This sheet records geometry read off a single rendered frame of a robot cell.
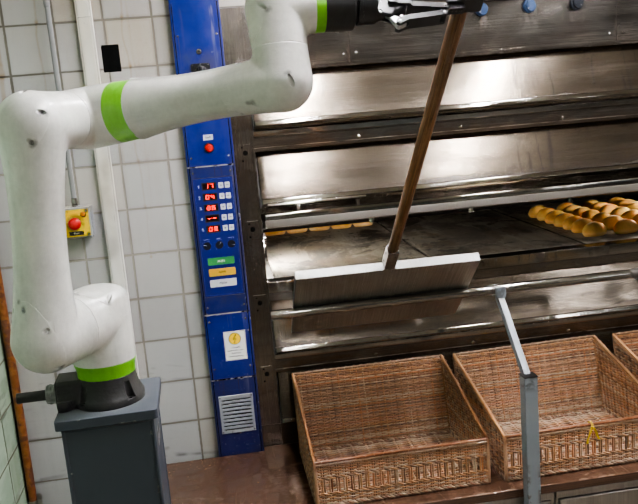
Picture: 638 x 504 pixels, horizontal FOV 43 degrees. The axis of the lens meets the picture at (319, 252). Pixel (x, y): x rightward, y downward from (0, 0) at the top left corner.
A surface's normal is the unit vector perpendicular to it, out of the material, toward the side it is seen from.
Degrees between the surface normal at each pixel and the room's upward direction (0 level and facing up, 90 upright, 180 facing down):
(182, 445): 90
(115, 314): 86
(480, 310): 70
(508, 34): 90
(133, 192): 90
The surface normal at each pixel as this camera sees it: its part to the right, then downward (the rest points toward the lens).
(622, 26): 0.14, 0.15
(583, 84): 0.12, -0.18
